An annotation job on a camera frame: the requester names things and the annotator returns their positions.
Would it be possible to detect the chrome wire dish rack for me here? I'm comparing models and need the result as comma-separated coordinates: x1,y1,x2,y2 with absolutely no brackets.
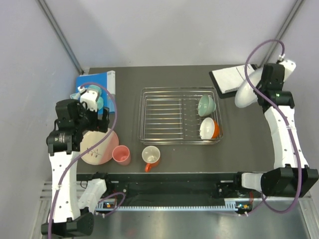
139,87,223,144

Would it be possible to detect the grey slotted cable duct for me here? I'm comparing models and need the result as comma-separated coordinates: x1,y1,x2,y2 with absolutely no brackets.
96,199,252,212

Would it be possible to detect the pink plastic cup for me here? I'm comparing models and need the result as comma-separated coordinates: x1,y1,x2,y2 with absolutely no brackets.
112,145,131,166

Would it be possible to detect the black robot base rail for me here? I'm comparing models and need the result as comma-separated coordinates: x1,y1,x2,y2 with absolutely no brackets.
76,173,255,202

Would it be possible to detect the white paper stack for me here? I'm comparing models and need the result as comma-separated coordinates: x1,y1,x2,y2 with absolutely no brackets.
212,65,246,94

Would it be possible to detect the black clipboard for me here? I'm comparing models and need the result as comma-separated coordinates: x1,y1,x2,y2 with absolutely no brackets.
209,65,245,99

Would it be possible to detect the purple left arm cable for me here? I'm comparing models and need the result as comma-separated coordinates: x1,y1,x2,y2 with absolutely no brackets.
47,83,118,239

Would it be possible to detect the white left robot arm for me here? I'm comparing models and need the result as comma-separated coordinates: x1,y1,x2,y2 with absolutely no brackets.
41,99,113,239

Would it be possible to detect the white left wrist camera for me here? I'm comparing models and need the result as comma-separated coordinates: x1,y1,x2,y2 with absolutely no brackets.
78,85,100,112

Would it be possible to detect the white bowl orange outside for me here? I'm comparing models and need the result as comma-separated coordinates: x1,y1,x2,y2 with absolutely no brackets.
199,118,220,140

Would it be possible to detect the white plate blue rim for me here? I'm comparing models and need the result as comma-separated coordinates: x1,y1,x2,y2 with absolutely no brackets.
235,68,263,108

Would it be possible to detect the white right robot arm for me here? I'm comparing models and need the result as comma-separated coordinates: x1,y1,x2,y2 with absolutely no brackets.
232,60,319,197

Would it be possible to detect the pink plate with leaf motif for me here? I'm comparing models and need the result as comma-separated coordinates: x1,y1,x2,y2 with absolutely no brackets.
80,131,119,165

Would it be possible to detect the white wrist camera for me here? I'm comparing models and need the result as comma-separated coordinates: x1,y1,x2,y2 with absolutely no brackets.
278,54,297,82
78,85,100,112

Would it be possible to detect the mint green ceramic bowl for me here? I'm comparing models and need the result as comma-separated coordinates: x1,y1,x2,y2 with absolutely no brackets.
197,95,216,117

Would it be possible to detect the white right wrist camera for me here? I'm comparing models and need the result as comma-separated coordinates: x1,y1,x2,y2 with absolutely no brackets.
278,54,297,82

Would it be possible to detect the orange ceramic mug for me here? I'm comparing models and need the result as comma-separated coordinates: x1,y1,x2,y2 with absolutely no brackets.
142,145,161,172

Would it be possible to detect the blue book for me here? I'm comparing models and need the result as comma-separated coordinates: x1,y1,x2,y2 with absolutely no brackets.
70,71,116,113

